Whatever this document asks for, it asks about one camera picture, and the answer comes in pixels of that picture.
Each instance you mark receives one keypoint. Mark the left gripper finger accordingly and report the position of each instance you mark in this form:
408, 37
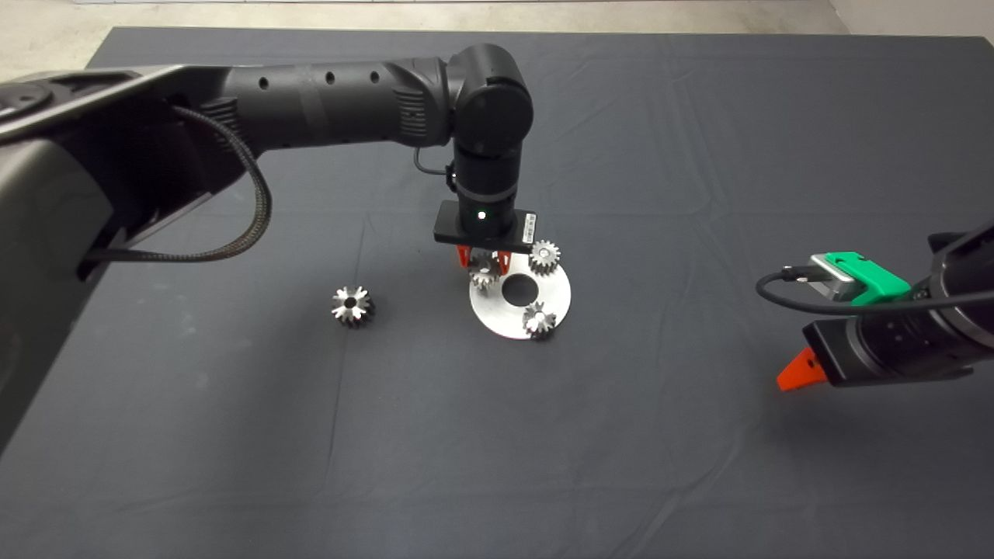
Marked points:
463, 256
505, 261

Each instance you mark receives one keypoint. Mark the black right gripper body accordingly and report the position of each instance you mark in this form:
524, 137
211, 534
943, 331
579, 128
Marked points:
877, 349

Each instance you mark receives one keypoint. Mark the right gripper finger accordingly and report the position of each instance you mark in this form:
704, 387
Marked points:
800, 374

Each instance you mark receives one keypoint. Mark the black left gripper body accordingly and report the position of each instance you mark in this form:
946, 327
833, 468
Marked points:
481, 229

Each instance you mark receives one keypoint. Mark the small steel gear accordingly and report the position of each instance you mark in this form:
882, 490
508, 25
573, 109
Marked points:
483, 273
545, 264
541, 324

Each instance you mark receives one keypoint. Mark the large steel gear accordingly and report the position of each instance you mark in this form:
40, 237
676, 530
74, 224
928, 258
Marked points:
363, 312

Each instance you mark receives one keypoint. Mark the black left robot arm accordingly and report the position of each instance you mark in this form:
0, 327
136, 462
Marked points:
326, 105

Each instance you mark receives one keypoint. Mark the round metal plate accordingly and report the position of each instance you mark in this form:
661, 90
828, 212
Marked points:
505, 322

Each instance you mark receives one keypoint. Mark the dark grey table cloth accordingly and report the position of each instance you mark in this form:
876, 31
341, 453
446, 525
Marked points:
699, 155

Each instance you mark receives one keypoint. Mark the green right camera mount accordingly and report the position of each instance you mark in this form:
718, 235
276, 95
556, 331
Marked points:
874, 281

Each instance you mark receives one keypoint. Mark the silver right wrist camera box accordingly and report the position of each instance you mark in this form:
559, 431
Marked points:
835, 281

